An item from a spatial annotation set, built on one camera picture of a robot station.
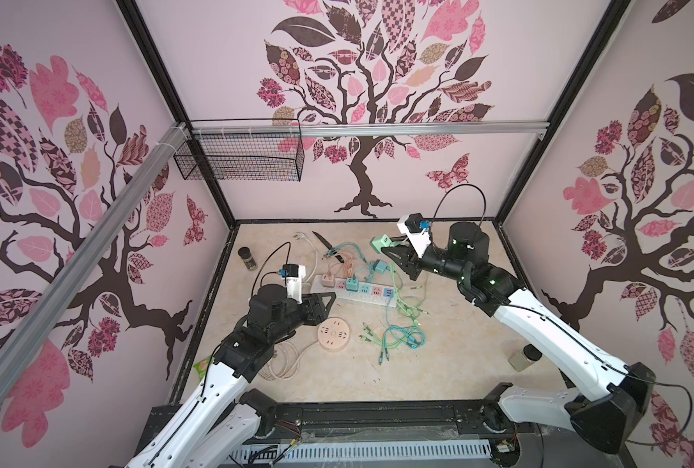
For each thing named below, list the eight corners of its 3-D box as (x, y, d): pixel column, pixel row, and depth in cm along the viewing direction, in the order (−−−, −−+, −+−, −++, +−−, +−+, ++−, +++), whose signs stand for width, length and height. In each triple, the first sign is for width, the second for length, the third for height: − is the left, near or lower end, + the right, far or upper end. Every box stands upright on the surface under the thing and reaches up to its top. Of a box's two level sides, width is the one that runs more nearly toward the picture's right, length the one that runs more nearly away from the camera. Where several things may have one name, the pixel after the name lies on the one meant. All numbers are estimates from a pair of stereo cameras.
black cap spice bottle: (244, 271, 107) (236, 255, 99) (247, 262, 110) (239, 246, 102) (256, 271, 107) (248, 255, 99) (258, 262, 110) (251, 246, 102)
